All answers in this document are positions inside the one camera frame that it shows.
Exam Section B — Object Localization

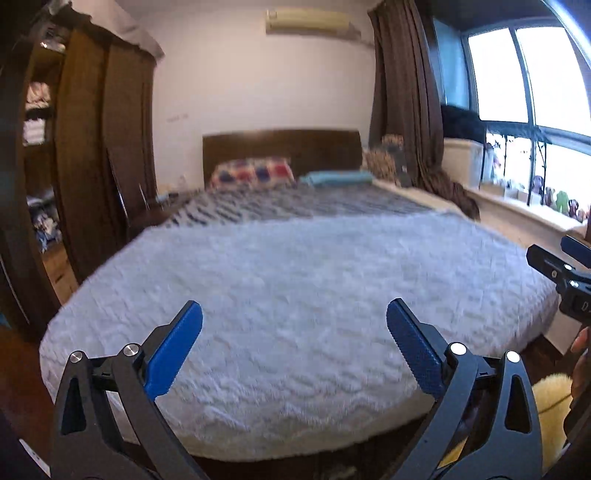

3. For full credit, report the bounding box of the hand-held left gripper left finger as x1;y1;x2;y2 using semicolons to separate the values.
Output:
50;300;204;480

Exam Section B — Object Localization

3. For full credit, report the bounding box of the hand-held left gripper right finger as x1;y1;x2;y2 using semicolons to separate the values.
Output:
386;298;543;480

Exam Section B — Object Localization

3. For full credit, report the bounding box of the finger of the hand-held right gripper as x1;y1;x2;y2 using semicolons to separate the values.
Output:
560;234;591;268
526;244;583;296

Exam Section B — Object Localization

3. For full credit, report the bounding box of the person's right hand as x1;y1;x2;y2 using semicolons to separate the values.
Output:
571;325;591;400

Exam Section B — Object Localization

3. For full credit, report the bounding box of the row of small figurines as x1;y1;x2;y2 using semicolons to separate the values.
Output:
529;175;591;222

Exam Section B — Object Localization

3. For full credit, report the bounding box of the white window sill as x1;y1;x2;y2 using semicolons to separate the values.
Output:
464;185;591;259

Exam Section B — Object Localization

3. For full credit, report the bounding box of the yellow fluffy plush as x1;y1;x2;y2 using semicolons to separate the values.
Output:
436;373;578;474

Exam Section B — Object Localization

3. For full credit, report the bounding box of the white storage box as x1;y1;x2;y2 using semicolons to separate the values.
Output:
443;137;488;190

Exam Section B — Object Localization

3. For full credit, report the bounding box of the fluffy light blue blanket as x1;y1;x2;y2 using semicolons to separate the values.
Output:
39;212;561;462

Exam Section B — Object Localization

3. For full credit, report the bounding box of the black fuzzy cloth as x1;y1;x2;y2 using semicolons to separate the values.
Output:
440;104;488;141

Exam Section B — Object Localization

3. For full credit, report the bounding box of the pile of colourful clothes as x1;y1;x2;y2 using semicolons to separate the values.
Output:
27;194;63;252

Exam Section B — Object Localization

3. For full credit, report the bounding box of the grey striped bedspread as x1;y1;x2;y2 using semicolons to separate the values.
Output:
159;182;451;232

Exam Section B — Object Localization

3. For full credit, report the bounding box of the teal pillow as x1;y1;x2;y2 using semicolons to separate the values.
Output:
298;170;375;188

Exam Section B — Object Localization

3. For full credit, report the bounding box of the large window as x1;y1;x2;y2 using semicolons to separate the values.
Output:
431;0;591;222

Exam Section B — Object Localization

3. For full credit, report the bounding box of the plaid pillow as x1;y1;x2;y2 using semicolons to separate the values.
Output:
206;157;297;190

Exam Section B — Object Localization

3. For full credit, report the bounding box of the brown wooden wardrobe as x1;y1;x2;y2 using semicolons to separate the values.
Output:
0;0;160;342

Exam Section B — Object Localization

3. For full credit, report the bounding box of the brown curtain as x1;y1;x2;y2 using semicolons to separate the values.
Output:
367;0;481;220

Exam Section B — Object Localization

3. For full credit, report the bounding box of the dark wooden headboard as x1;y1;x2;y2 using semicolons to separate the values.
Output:
202;129;363;190

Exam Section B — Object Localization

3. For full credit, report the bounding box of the pile of pale folded clothes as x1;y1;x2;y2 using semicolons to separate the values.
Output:
24;82;52;145

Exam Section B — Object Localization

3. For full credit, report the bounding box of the metal frame chair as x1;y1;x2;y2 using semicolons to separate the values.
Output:
107;148;158;232

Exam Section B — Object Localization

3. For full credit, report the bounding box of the wall air conditioner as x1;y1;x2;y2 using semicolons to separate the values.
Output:
264;8;361;35

